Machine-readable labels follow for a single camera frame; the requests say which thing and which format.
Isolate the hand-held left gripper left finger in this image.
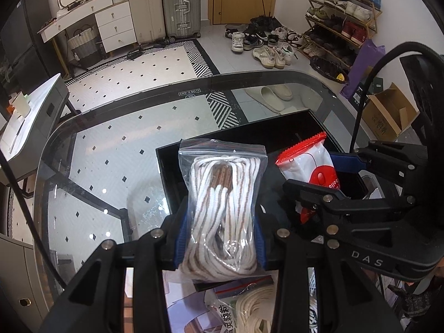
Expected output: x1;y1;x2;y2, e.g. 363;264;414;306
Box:
38;201;190;333

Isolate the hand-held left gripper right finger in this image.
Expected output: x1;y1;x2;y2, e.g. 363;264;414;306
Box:
256;208;405;333

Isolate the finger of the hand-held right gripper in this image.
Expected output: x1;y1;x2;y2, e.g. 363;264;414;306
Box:
329;140;430;190
282;178;417;250

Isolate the red white packet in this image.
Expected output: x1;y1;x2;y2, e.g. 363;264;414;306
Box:
275;132;344;225

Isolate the bagged white brown rope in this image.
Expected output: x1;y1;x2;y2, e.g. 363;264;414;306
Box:
178;139;268;284

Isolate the black cardboard box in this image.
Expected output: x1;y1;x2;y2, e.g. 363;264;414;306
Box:
155;109;372;292

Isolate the open cardboard box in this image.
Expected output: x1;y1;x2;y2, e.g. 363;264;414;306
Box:
361;82;418;137

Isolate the dark green box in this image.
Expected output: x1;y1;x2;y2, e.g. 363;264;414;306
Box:
352;76;384;106

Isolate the beige slipper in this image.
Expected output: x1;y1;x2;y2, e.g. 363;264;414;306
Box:
262;84;294;102
244;86;283;113

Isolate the black woven basket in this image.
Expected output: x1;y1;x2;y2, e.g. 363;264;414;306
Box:
309;55;349;84

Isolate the purple bag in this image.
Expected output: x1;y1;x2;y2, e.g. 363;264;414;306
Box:
339;39;386;99

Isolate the shoe rack with shoes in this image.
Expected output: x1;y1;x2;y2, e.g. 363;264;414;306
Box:
303;0;382;68

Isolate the cluster of sneakers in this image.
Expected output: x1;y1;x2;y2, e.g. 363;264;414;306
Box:
224;22;307;70

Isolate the white cabinet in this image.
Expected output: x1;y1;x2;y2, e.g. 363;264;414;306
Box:
0;232;52;320

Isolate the black umbrella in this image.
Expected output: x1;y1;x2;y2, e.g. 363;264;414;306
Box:
250;0;278;33

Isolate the grey side table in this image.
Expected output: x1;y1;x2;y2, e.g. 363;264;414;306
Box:
0;73;70;188

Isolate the striped laundry basket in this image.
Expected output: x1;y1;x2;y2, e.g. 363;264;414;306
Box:
66;24;101;68

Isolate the silver suitcase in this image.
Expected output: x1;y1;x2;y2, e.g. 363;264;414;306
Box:
161;0;202;40

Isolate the white dresser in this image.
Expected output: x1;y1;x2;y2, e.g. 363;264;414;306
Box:
37;0;137;77

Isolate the cream suitcase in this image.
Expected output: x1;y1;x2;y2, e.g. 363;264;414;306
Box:
127;0;166;44

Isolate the dark cabinet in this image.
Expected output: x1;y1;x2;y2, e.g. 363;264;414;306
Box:
0;0;58;87

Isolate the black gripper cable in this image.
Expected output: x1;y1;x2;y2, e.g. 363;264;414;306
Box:
349;42;434;153

